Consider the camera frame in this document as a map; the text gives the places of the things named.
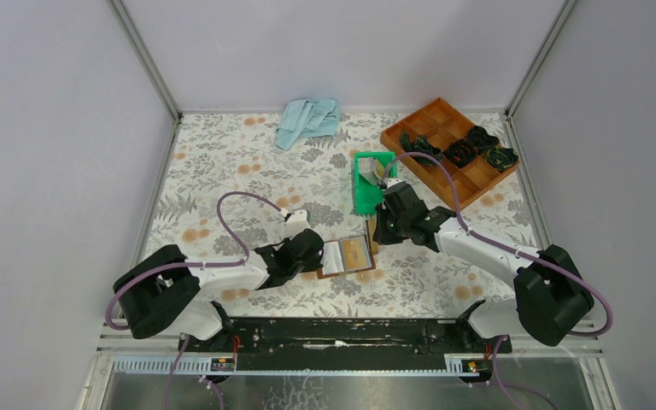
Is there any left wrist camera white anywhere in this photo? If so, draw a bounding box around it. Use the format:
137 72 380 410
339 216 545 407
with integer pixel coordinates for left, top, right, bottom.
281 209 311 237

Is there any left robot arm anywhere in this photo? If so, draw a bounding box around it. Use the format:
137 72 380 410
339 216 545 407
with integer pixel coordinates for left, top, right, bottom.
105 229 325 351

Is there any brown leather card holder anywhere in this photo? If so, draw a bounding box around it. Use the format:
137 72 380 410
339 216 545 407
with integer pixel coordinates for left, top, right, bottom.
316 218 378 279

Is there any floral table mat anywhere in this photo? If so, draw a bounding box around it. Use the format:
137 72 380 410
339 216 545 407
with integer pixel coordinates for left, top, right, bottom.
144 113 513 318

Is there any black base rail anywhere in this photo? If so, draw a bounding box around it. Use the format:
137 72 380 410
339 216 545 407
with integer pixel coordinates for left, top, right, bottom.
181 317 512 372

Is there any dark rolled sock right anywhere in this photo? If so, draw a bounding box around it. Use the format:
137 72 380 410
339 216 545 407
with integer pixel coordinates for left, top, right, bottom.
483 146 519 173

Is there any dark rolled sock left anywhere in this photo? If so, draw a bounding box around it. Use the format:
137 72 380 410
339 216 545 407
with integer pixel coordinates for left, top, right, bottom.
399 132 442 167

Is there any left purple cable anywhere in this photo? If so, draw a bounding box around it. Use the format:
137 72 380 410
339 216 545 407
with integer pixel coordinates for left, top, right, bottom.
104 190 290 331

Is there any green plastic basket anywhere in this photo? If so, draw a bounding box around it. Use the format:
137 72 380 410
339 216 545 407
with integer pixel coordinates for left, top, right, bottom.
352 151 395 216

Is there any dark rolled sock top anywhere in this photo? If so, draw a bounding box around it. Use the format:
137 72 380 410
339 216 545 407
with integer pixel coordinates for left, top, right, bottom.
465 126 500 155

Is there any dark rolled sock middle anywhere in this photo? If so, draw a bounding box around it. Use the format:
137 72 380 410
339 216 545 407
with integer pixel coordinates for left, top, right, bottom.
442 139 478 168

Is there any silver credit card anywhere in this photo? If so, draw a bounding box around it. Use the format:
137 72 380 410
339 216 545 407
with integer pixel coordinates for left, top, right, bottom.
358 157 384 186

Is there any light blue cloth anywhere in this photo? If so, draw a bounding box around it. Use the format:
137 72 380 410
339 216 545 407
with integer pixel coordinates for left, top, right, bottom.
275 98 341 150

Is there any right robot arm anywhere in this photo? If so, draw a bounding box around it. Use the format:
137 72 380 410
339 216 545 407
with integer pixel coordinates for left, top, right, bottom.
373 179 595 352

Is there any dark rolled sock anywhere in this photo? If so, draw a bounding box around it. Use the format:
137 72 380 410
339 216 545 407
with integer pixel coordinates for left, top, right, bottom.
465 126 500 155
399 132 442 167
483 146 519 173
442 139 478 168

